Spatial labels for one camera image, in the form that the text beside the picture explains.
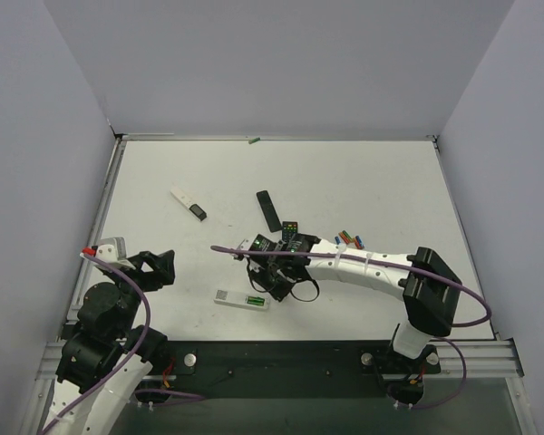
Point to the white remote control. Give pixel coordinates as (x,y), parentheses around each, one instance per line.
(237,300)

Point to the slim black remote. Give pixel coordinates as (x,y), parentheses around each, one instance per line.
(269,211)

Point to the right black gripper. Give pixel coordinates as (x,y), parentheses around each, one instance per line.
(263,267)

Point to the black remote with buttons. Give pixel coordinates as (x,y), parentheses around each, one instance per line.
(289,230)

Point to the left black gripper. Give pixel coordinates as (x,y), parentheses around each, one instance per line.
(146,270)

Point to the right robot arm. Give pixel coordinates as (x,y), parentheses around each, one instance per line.
(422,281)

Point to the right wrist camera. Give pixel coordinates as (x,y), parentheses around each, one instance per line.
(245,245)

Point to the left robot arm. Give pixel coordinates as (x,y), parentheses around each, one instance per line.
(106,355)

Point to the aluminium frame rail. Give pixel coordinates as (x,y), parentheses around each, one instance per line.
(484,359)

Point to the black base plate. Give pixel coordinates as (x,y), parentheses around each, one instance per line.
(287,369)

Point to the white remote with display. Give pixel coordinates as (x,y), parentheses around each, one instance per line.
(188,203)

